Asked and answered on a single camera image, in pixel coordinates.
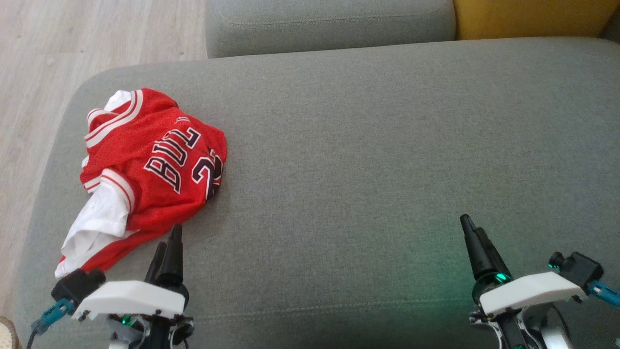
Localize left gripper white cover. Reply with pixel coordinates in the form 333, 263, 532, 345
73, 223, 194, 349

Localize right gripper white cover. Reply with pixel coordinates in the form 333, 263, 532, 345
460, 214, 587, 349

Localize red shorts with white stripe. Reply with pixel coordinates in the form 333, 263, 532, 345
55, 225, 168, 279

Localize red Bulls basketball jersey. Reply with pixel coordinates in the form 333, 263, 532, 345
80, 88, 228, 253

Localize grey sofa seat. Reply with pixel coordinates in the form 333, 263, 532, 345
12, 36, 620, 349

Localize beige woven object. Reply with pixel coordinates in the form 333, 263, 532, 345
0, 317, 23, 349

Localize yellow sofa cushion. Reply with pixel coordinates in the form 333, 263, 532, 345
453, 0, 620, 41

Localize grey sofa cushion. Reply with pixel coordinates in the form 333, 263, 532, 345
206, 0, 457, 59

